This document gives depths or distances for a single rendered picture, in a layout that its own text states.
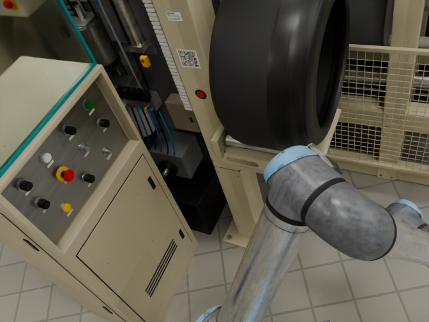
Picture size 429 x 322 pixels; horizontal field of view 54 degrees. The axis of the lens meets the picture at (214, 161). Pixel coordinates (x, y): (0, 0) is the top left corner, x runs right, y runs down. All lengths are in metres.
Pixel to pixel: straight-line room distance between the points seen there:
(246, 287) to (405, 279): 1.32
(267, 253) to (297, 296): 1.25
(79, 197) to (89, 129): 0.24
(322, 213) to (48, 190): 0.95
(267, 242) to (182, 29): 0.74
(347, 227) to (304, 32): 0.53
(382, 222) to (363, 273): 1.41
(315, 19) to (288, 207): 0.51
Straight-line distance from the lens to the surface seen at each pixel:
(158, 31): 1.44
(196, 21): 1.34
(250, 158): 1.53
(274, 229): 0.90
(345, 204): 0.79
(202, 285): 2.29
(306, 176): 0.82
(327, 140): 1.63
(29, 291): 2.75
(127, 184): 1.68
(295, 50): 1.10
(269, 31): 1.12
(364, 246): 0.82
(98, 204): 1.58
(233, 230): 2.38
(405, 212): 1.36
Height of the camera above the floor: 2.03
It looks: 48 degrees down
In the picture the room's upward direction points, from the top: 20 degrees counter-clockwise
